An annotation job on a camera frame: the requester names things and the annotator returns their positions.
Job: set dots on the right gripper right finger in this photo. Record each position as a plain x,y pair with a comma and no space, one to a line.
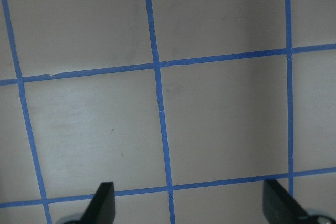
279,206

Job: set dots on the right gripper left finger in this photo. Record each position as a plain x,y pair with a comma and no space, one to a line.
101,209

